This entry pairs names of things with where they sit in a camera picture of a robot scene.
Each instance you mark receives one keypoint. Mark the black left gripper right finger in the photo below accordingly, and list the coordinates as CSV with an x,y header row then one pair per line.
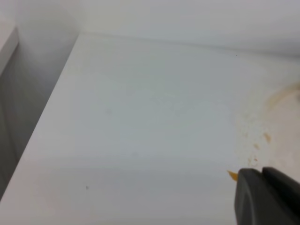
x,y
285,186

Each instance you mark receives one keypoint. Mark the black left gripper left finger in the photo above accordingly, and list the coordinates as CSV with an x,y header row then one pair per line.
x,y
258,203

